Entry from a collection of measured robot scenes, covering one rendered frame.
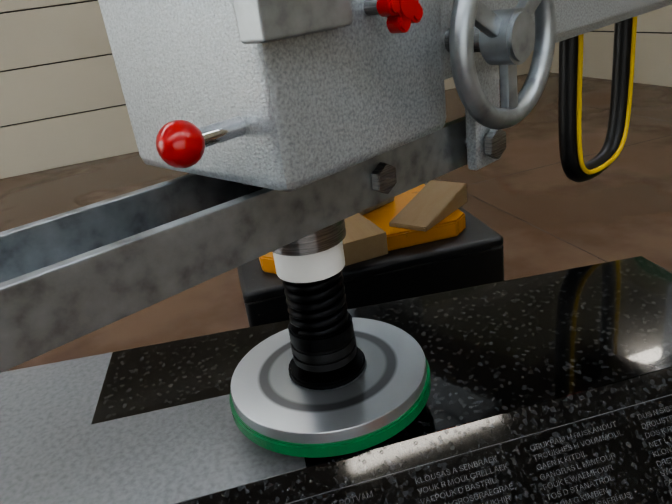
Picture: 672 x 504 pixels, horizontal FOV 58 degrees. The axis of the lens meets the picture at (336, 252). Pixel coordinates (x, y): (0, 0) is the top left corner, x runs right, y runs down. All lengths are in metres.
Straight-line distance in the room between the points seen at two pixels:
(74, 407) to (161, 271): 0.43
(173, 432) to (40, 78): 6.16
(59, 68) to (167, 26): 6.25
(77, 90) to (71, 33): 0.53
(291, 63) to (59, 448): 0.53
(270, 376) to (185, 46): 0.36
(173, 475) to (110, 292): 0.30
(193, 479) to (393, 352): 0.25
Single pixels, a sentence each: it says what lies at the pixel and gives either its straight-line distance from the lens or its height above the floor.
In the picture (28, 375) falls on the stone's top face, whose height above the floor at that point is 0.87.
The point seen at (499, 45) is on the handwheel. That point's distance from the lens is 0.53.
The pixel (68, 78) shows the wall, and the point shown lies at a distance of 6.74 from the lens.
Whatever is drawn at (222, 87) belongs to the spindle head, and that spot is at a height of 1.25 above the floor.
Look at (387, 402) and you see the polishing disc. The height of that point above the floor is 0.93.
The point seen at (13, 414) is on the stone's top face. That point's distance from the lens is 0.88.
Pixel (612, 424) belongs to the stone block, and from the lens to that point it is 0.73.
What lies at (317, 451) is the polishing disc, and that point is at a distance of 0.60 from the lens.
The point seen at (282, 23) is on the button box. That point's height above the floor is 1.28.
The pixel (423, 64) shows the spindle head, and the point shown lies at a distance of 0.53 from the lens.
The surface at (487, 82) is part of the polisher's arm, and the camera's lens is 0.66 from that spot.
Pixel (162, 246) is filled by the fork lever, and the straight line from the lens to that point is 0.44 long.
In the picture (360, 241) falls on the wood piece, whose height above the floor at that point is 0.83.
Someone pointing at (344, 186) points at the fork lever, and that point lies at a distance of 0.54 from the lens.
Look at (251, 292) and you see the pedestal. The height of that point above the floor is 0.74.
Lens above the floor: 1.30
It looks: 23 degrees down
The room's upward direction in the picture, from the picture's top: 8 degrees counter-clockwise
